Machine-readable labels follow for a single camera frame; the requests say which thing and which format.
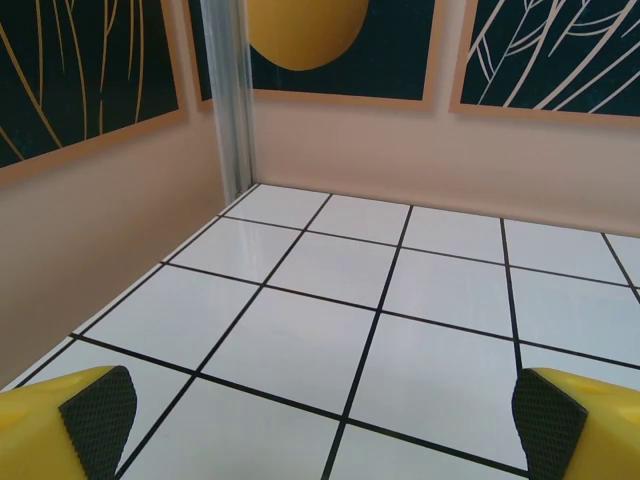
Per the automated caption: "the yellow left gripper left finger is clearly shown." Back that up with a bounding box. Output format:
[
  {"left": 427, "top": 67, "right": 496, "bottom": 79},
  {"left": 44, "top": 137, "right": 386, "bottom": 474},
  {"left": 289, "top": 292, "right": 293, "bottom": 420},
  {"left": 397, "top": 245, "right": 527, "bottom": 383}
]
[{"left": 0, "top": 365, "right": 138, "bottom": 480}]

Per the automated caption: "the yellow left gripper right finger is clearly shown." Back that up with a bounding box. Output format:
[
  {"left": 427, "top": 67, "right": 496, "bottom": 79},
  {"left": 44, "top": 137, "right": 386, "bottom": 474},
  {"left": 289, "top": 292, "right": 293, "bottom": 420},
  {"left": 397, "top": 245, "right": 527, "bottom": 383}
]
[{"left": 511, "top": 367, "right": 640, "bottom": 480}]

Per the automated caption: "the pink oval gold grass panel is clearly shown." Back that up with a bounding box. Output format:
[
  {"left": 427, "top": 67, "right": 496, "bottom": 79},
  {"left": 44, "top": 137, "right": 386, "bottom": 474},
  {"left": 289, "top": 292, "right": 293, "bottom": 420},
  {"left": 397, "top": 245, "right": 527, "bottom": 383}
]
[{"left": 0, "top": 0, "right": 190, "bottom": 171}]

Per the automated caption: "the orange circle pink leaves panel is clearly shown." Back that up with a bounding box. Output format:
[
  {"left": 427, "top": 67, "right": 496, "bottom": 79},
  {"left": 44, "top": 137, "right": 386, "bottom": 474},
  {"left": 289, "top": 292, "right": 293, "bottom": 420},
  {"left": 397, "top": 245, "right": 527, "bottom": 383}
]
[{"left": 448, "top": 0, "right": 640, "bottom": 120}]

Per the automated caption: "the aluminium corner post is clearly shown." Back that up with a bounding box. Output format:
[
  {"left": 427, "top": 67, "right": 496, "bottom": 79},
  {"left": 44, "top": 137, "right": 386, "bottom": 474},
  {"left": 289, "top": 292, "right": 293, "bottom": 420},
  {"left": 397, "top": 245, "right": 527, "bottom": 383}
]
[{"left": 198, "top": 0, "right": 260, "bottom": 201}]

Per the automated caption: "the gold oval wall panel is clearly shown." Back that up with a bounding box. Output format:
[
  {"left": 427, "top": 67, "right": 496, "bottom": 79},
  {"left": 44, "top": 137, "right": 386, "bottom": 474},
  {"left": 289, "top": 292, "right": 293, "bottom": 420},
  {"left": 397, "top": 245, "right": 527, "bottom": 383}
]
[{"left": 187, "top": 0, "right": 448, "bottom": 115}]

